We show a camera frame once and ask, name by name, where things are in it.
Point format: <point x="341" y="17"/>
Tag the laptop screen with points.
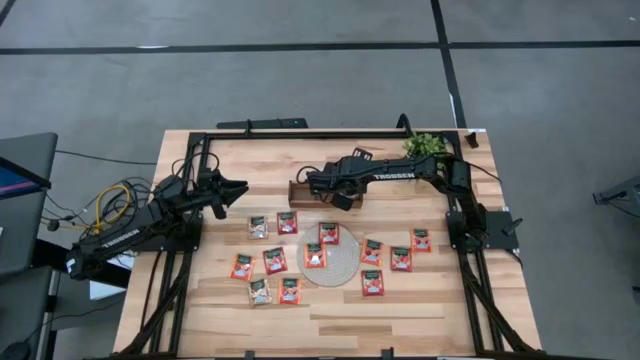
<point x="15" y="182"/>

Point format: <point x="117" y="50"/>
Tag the round woven beige placemat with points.
<point x="342" y="260"/>

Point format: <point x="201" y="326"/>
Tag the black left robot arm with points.
<point x="122" y="239"/>

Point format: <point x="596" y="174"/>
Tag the black flat bar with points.
<point x="262" y="123"/>

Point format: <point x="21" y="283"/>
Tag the black hook bracket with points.
<point x="404" y="122"/>

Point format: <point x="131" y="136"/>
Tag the black aluminium table frame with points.
<point x="325" y="135"/>

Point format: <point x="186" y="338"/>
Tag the orange peach tea sachet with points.
<point x="421" y="241"/>
<point x="315" y="256"/>
<point x="242" y="267"/>
<point x="372" y="252"/>
<point x="290" y="291"/>

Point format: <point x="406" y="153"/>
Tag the wooden three-compartment tea box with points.
<point x="300" y="201"/>

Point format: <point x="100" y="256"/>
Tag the grey metal stand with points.
<point x="620" y="192"/>

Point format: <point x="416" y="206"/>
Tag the red strawberry tea sachet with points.
<point x="372" y="283"/>
<point x="274" y="261"/>
<point x="401" y="259"/>
<point x="328" y="233"/>
<point x="287" y="223"/>

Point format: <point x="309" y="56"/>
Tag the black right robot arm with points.
<point x="395" y="176"/>

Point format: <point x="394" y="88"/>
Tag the beige vanilla tea sachet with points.
<point x="258" y="227"/>
<point x="260" y="292"/>

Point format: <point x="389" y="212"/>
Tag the green plant in white pot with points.
<point x="422" y="144"/>

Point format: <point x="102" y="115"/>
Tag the white paper sheet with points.
<point x="105" y="291"/>

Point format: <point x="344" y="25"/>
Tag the black edge bracket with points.
<point x="387" y="354"/>
<point x="249" y="355"/>

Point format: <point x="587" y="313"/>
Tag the black metal beam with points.
<point x="100" y="275"/>

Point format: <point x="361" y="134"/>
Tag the black computer mouse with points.
<point x="12" y="352"/>

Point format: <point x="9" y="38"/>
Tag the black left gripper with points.
<point x="212" y="192"/>

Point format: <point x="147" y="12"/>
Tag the small black bracket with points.
<point x="471" y="140"/>

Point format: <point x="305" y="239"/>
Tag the dark grey desk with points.
<point x="35" y="220"/>
<point x="22" y="305"/>

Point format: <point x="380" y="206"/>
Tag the black clamp lever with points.
<point x="512" y="226"/>

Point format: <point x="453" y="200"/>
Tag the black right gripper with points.
<point x="340" y="180"/>

